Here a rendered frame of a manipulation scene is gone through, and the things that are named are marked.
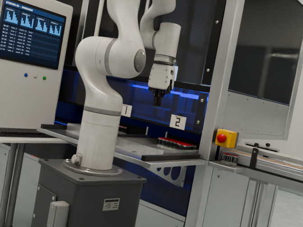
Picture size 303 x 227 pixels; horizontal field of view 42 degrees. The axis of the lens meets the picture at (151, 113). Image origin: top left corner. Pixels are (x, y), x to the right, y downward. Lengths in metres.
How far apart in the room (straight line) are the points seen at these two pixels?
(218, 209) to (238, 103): 0.53
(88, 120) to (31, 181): 1.49
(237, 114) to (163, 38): 0.59
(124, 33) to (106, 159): 0.39
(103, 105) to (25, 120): 1.11
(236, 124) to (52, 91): 1.06
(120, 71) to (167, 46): 0.41
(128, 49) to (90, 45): 0.13
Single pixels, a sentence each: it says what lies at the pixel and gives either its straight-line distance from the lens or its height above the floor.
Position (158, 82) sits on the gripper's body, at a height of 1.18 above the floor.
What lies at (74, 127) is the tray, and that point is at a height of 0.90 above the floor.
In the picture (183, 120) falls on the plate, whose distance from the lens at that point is 1.83.
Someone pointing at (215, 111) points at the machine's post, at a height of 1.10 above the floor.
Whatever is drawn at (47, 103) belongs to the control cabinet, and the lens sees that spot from 2.33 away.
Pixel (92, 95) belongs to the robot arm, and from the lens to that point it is 1.21.
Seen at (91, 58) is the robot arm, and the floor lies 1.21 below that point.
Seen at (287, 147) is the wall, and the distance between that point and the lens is 6.47.
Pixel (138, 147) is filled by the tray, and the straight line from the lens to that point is 1.66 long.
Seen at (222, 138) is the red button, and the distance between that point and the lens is 1.69.
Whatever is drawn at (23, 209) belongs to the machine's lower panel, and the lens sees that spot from 2.74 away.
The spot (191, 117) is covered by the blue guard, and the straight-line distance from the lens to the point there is 1.81.
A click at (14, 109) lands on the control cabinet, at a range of 2.21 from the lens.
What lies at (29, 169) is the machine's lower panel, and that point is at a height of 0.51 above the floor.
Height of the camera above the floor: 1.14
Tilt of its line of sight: 3 degrees down
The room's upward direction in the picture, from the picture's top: 10 degrees clockwise
